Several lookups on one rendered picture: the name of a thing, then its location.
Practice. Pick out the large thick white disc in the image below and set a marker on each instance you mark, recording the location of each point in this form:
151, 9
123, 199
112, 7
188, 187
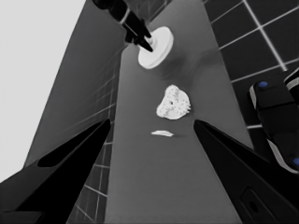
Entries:
162, 43

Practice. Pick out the small white toothed gear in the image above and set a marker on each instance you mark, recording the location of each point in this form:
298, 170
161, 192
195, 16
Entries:
185, 107
170, 92
162, 110

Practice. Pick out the dark robot body with pale edges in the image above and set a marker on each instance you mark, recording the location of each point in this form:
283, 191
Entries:
274, 105

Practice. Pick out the white round carrier with pins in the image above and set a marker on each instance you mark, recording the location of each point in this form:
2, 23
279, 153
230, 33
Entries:
175, 116

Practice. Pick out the small thin white T-shaped piece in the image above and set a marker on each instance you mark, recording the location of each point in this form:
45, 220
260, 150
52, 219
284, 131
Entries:
162, 133

